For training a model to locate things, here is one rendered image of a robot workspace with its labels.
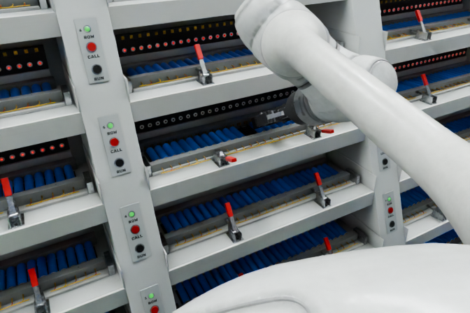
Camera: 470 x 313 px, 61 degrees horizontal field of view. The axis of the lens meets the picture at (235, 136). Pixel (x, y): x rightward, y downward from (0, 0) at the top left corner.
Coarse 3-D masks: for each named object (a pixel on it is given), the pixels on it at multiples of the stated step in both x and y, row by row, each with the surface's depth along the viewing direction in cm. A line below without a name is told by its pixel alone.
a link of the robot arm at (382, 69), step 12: (336, 48) 66; (360, 60) 64; (372, 60) 63; (384, 60) 64; (372, 72) 62; (384, 72) 63; (396, 84) 64; (312, 96) 69; (324, 96) 67; (312, 108) 75; (324, 108) 70; (336, 108) 68; (324, 120) 76; (336, 120) 72; (348, 120) 70
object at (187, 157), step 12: (264, 132) 101; (276, 132) 102; (288, 132) 104; (216, 144) 97; (228, 144) 96; (240, 144) 98; (252, 144) 100; (264, 144) 99; (180, 156) 92; (192, 156) 93; (204, 156) 94; (156, 168) 90
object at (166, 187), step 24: (192, 120) 105; (216, 120) 108; (288, 144) 101; (312, 144) 102; (336, 144) 106; (192, 168) 92; (216, 168) 91; (240, 168) 94; (264, 168) 97; (168, 192) 87; (192, 192) 90
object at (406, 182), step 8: (456, 112) 149; (464, 112) 150; (440, 120) 145; (448, 120) 145; (456, 120) 147; (464, 120) 146; (448, 128) 141; (456, 128) 141; (464, 128) 140; (464, 136) 137; (400, 168) 114; (400, 176) 115; (408, 176) 118; (400, 184) 117; (408, 184) 119; (416, 184) 121; (400, 192) 118
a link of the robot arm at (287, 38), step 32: (256, 0) 62; (288, 0) 63; (256, 32) 63; (288, 32) 57; (320, 32) 60; (288, 64) 57; (320, 64) 49; (352, 64) 48; (352, 96) 46; (384, 96) 44; (384, 128) 43; (416, 128) 40; (416, 160) 39; (448, 160) 36; (448, 192) 34
